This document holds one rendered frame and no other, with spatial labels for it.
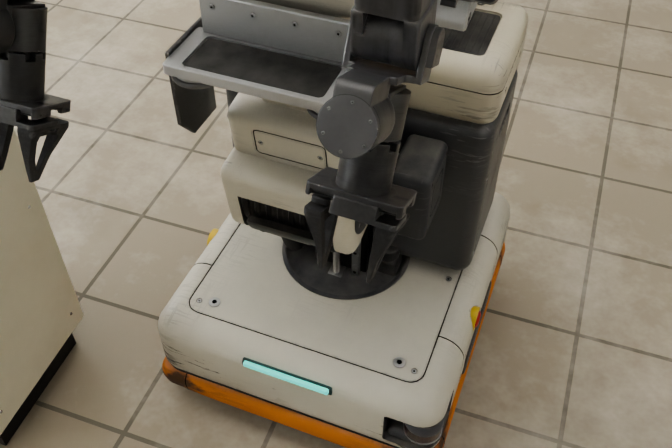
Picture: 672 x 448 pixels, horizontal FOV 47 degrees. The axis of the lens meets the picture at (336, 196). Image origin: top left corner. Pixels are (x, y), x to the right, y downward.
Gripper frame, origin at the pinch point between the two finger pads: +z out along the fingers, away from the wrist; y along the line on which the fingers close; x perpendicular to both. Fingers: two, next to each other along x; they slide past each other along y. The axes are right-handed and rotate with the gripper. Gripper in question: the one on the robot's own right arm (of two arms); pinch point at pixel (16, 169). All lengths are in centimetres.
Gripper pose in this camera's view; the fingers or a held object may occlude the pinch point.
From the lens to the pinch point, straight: 100.0
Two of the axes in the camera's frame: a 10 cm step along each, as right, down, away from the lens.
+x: 3.3, -2.5, 9.1
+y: 9.3, 2.5, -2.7
